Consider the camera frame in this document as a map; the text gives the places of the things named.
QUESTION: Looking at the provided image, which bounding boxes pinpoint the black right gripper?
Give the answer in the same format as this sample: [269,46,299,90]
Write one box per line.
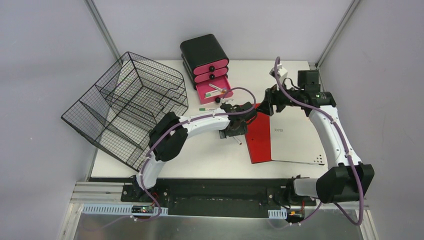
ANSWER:
[255,79,304,116]

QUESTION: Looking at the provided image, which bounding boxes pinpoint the red brown white marker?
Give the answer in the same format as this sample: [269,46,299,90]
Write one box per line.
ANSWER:
[233,136,242,145]

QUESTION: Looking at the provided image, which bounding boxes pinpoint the brown cap white marker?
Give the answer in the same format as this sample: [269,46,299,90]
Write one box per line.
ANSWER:
[208,83,227,93]

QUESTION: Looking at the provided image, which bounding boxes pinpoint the green cap white marker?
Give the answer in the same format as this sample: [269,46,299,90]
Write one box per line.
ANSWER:
[204,90,224,98]

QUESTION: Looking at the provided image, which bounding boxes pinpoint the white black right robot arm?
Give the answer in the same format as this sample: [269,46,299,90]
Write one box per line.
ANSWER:
[257,68,375,205]

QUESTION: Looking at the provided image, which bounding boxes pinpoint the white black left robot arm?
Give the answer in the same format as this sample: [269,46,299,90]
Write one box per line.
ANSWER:
[133,102,257,203]

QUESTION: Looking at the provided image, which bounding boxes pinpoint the red binder folder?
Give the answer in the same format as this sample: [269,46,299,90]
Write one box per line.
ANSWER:
[245,112,272,164]

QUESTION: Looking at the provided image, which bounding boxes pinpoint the white binder cover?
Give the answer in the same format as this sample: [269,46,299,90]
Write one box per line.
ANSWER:
[269,106,327,166]

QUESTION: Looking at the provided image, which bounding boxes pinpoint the pink top drawer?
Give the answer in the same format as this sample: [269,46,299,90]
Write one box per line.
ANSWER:
[192,58,229,76]

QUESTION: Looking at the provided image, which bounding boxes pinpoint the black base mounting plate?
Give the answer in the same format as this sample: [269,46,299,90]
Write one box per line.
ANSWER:
[121,177,317,218]

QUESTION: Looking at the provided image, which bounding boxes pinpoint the black drawer cabinet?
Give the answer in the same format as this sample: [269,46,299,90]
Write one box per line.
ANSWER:
[179,34,230,89]

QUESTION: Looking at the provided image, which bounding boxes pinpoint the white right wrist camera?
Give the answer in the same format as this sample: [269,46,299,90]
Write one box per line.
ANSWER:
[269,63,288,80]

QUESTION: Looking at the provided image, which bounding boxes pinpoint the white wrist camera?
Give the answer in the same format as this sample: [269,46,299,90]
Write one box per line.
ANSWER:
[269,63,288,80]
[221,98,233,104]

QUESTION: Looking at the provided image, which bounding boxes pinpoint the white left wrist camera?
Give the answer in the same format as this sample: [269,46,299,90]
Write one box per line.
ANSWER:
[221,98,233,104]

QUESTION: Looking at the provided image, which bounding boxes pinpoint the white cable duct right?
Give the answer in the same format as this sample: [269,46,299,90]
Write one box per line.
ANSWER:
[267,208,287,220]

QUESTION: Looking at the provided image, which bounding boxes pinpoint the white cable duct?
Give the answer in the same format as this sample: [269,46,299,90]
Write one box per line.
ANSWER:
[81,203,169,217]
[267,208,287,220]

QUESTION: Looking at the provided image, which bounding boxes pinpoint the black wire mesh tray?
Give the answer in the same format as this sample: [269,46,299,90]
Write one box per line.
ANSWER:
[61,51,189,171]

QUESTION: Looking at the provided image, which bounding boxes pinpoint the white cable duct left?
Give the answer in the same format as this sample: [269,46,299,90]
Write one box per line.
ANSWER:
[81,203,169,217]

